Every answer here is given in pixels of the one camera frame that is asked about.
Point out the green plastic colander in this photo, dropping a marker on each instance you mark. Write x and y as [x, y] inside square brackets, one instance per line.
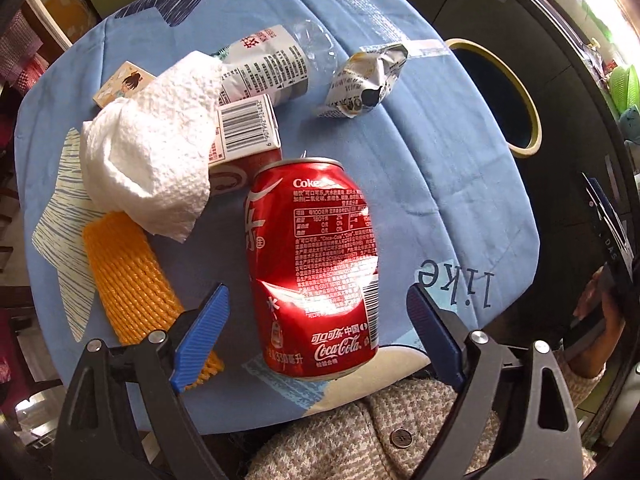
[624, 87]

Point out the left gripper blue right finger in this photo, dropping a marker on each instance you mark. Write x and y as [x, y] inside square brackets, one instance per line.
[442, 335]

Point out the blue printed tablecloth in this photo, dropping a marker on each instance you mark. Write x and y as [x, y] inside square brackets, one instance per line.
[448, 206]

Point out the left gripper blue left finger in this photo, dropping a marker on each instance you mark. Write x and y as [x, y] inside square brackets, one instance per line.
[193, 337]

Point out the beige cartoon cardboard box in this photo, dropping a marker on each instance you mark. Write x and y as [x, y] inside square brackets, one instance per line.
[124, 83]

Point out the red cola can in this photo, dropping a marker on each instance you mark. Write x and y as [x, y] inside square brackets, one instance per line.
[313, 265]

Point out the tweed jacket torso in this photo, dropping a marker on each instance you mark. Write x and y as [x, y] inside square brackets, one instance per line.
[384, 436]

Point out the snack wrapper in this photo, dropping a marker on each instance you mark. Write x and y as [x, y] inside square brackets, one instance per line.
[363, 82]

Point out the white paper towel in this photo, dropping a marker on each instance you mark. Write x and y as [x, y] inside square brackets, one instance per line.
[147, 155]

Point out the clear plastic water bottle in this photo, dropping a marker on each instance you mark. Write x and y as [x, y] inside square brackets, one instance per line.
[281, 61]

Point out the orange foam fruit net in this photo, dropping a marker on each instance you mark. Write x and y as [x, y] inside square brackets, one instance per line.
[137, 297]

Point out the yellow rimmed blue trash bin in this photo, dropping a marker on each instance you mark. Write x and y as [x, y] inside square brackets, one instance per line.
[506, 96]

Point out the small red white carton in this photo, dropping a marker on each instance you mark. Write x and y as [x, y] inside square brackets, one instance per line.
[247, 138]

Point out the person right hand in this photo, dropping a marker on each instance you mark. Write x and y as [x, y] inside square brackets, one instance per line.
[592, 341]

